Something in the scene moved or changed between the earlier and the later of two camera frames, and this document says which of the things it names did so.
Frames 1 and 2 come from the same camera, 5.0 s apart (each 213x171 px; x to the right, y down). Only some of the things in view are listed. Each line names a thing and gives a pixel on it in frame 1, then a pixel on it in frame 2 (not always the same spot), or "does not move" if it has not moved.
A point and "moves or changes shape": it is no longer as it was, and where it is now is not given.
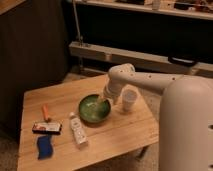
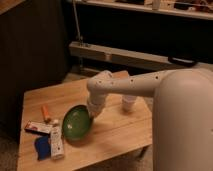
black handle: x=181 y=61 does not move
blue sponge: x=45 y=147 does not move
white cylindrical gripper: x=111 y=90 → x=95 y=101
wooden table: x=67 y=126 does not move
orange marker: x=46 y=113 does not move
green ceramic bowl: x=94 y=109 moves or changes shape
